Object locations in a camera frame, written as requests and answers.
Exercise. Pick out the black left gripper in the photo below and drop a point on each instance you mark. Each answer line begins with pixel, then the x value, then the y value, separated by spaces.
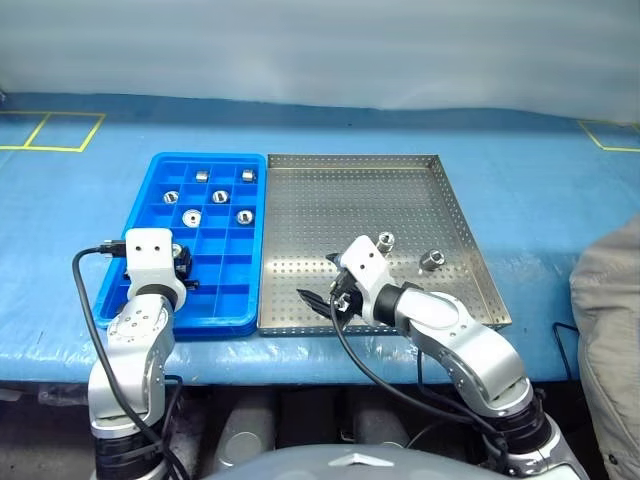
pixel 189 283

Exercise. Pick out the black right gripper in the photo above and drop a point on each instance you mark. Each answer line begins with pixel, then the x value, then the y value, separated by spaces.
pixel 347 292

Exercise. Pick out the metal roller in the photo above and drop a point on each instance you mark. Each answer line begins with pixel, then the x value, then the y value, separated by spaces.
pixel 433 259
pixel 176 250
pixel 385 242

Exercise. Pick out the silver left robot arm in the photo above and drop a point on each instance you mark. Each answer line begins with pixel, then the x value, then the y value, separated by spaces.
pixel 135 350

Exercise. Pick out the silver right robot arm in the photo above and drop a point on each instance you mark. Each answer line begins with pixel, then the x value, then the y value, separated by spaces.
pixel 465 345

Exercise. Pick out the blue plastic compartment tray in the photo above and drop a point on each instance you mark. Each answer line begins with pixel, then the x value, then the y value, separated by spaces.
pixel 235 300

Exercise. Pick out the perforated steel tray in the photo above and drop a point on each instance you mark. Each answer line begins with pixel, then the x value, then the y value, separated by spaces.
pixel 350 200

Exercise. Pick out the metal washer lower left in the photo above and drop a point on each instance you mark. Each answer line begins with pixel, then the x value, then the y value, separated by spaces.
pixel 192 217

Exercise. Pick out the metal nut middle left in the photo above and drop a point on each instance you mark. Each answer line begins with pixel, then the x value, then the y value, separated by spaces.
pixel 170 197

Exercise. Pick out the metal nut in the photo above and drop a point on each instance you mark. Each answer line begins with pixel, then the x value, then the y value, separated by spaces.
pixel 170 197
pixel 201 176
pixel 219 196
pixel 248 175
pixel 244 217

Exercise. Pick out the metal nut middle centre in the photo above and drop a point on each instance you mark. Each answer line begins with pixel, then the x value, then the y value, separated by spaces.
pixel 219 196

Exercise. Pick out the metal nut lower right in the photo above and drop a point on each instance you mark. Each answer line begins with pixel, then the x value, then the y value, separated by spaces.
pixel 244 217

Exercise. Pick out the metal nut top left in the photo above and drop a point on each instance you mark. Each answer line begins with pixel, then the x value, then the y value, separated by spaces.
pixel 201 176

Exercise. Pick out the metal nut top right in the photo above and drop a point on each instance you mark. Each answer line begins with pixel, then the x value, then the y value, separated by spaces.
pixel 248 175

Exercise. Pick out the grey rounded shape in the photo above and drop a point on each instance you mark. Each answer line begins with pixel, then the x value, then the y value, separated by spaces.
pixel 247 435
pixel 380 425

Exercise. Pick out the grey robot torso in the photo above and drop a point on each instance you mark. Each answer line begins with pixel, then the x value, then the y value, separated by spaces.
pixel 350 465

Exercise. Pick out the grey cloth at right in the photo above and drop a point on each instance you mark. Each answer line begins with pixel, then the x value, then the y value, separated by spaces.
pixel 610 340

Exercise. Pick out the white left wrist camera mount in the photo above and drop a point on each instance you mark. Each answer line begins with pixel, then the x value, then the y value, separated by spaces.
pixel 150 260

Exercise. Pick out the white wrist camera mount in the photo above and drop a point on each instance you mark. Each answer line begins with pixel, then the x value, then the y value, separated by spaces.
pixel 367 270
pixel 150 260

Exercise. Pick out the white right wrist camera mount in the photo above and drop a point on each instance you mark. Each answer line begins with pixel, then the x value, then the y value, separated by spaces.
pixel 367 270

